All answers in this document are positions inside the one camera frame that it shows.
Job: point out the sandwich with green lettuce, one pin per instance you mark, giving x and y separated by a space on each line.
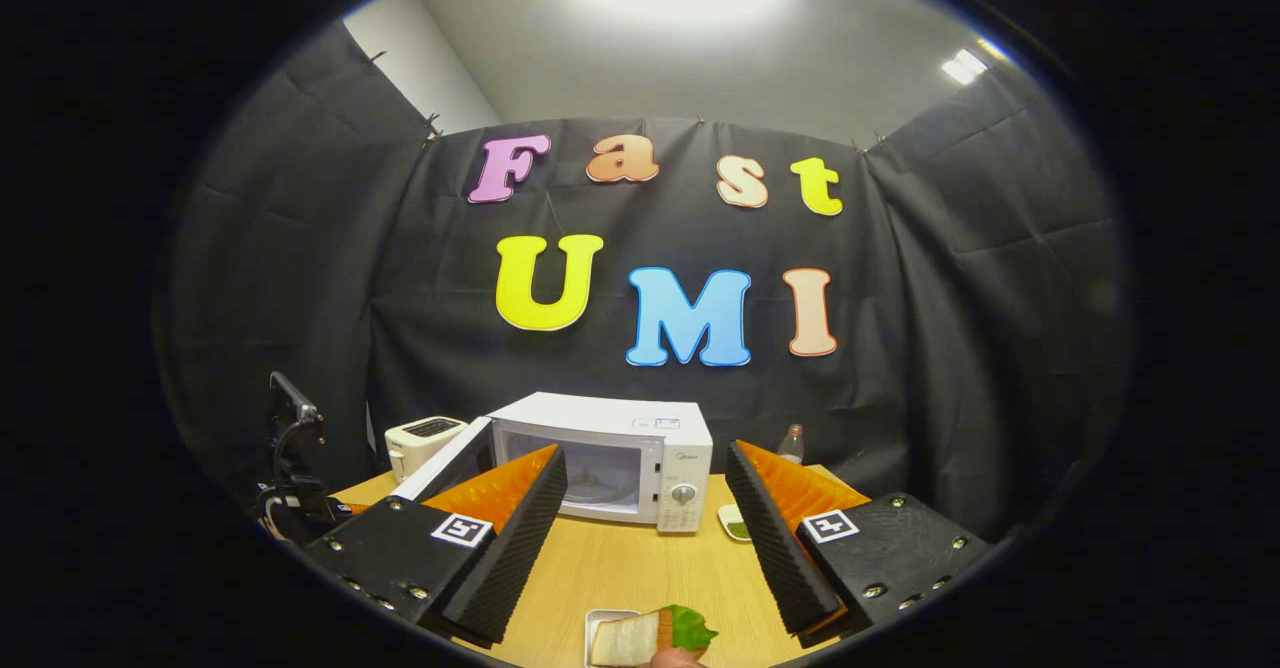
630 640

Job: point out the white toaster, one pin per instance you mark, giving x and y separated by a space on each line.
420 448

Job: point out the small white dish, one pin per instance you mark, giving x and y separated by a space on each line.
735 523

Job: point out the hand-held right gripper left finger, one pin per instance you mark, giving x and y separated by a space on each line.
515 548

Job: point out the white microwave oven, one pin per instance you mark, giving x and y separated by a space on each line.
600 418

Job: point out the clear plastic bottle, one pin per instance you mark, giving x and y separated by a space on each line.
791 446

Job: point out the black phone holder stand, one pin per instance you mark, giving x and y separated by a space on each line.
300 503

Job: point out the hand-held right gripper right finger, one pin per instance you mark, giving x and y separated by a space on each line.
775 548

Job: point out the black backdrop cloth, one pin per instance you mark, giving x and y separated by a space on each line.
300 248

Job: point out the white rectangular plate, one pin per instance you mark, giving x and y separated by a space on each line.
597 623

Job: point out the small ceiling light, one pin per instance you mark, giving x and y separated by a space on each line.
965 65

